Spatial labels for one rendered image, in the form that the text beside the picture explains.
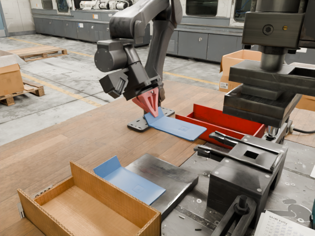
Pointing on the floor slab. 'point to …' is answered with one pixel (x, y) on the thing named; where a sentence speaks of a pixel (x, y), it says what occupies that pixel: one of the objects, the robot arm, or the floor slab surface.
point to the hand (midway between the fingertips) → (154, 114)
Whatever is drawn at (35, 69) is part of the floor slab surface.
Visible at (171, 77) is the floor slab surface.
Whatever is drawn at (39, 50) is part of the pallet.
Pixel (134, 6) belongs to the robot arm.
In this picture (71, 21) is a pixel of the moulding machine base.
